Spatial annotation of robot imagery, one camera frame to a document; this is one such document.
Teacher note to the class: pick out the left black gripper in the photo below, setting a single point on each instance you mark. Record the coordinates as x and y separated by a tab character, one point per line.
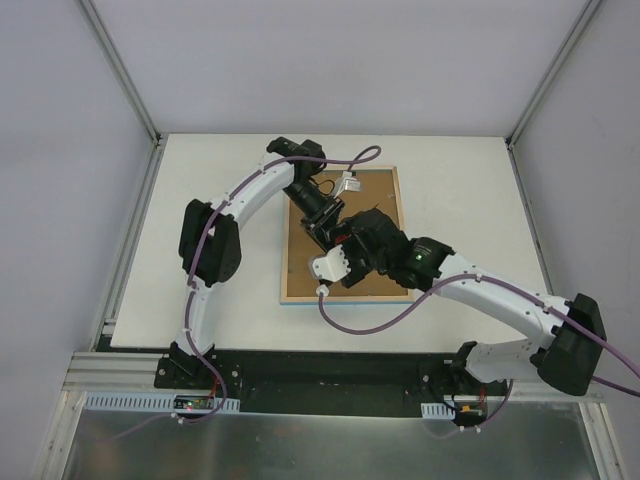
323	216

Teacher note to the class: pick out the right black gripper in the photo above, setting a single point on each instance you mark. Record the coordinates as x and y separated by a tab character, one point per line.
358	259

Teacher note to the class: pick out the blue wooden picture frame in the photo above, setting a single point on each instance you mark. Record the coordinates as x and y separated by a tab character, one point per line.
285	280

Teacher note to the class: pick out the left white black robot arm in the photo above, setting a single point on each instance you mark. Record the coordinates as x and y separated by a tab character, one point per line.
209	244

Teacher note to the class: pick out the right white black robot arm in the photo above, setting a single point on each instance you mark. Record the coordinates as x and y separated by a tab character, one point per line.
563	339

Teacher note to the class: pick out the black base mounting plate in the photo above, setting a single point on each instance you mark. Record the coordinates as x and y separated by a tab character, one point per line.
389	385

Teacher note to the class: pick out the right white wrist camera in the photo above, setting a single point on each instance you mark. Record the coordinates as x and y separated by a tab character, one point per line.
329	268

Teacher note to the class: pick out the brown fibreboard frame backing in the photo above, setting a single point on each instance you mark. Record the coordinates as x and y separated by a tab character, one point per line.
295	260

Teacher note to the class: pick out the right grey cable duct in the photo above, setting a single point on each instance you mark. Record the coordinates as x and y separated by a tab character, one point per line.
437	411

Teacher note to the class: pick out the grey cable duct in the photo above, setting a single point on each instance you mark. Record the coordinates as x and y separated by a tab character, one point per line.
437	411
159	403

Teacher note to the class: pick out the aluminium front rail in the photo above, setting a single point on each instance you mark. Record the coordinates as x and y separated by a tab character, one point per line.
135	372

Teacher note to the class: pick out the left grey cable duct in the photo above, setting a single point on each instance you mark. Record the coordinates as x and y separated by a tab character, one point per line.
159	403

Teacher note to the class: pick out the left aluminium corner post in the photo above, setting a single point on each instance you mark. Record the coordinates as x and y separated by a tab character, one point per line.
118	68

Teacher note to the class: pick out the aluminium corner post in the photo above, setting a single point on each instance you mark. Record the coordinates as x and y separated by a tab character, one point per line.
118	68
578	29

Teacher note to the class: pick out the right aluminium corner post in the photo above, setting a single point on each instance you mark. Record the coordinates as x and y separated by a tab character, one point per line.
578	29

